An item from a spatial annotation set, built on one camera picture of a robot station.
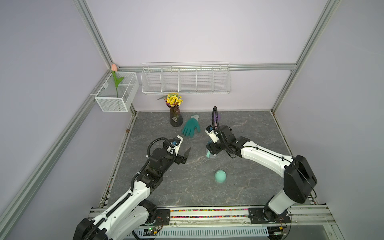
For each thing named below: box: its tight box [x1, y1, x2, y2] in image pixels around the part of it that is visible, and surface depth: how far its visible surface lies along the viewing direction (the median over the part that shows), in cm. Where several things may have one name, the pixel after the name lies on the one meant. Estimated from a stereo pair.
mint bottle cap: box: [215, 169, 227, 183], surface depth 86 cm
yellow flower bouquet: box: [156, 92, 183, 107], surface depth 96 cm
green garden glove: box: [182, 114, 201, 138], surface depth 111 cm
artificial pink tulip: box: [111, 63, 125, 98], surface depth 92 cm
